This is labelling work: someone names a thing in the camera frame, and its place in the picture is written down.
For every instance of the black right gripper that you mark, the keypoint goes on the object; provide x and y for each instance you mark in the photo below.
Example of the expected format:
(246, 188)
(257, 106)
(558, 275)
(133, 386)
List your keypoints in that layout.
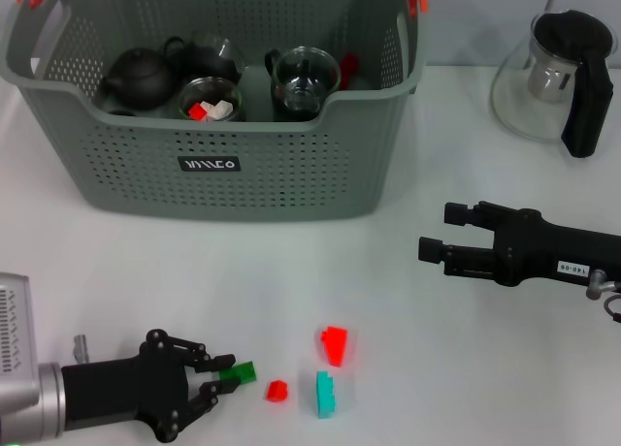
(548, 257)

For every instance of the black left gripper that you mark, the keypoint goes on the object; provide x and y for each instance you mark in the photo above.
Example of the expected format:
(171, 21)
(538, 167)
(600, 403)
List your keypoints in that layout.
(121, 392)

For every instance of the green building brick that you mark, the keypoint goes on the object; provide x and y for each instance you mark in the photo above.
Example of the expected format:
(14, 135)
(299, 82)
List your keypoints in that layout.
(240, 372)

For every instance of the teal building brick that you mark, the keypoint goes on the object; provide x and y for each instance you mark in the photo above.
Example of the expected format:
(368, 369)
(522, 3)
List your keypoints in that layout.
(324, 395)

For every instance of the red wedge building brick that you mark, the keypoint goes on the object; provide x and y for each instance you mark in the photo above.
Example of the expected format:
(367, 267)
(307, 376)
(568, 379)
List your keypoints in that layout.
(336, 346)

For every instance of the dark red building brick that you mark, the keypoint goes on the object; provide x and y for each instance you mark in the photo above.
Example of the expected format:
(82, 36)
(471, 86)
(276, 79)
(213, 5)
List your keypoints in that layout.
(348, 68)

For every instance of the glass teacup with black base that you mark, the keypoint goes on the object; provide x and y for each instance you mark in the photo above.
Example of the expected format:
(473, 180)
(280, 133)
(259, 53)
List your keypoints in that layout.
(186, 94)
(284, 115)
(303, 82)
(204, 58)

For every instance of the small red building brick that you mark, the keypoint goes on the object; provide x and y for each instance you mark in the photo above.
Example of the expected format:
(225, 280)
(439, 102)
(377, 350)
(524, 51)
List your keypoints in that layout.
(196, 110)
(277, 391)

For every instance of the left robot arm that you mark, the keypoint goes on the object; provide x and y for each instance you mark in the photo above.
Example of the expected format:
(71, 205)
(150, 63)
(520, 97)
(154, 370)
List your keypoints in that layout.
(39, 402)

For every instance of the grey perforated storage basket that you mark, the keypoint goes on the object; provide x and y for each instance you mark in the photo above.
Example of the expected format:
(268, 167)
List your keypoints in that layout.
(291, 194)

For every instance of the black clay teapot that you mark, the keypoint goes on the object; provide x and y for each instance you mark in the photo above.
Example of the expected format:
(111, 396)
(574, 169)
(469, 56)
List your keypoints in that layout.
(138, 80)

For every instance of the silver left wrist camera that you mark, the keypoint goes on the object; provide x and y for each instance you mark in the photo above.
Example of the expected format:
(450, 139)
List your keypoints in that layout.
(14, 320)

